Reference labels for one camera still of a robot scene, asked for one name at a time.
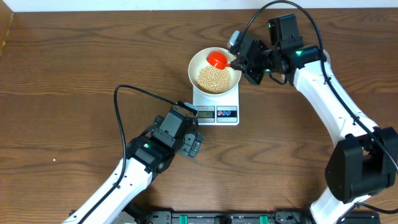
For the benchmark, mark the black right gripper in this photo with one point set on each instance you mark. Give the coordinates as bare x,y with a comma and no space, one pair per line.
241,63

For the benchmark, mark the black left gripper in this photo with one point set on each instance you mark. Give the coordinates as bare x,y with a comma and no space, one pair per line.
191,144

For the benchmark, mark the red plastic scoop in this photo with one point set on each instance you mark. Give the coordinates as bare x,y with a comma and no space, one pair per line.
217,60

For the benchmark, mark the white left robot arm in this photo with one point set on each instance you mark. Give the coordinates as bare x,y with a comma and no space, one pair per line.
145,157

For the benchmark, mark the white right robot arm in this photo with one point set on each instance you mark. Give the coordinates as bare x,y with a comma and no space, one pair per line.
364,159

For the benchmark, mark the white digital kitchen scale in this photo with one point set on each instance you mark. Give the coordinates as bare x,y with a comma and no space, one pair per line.
217,110

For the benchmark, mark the soybeans in bowl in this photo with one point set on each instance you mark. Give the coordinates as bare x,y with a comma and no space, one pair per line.
214,81

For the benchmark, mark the cream bowl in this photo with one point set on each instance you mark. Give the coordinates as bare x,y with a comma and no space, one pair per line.
199,61

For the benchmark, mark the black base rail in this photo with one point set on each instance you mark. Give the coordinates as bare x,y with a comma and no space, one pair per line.
134,214

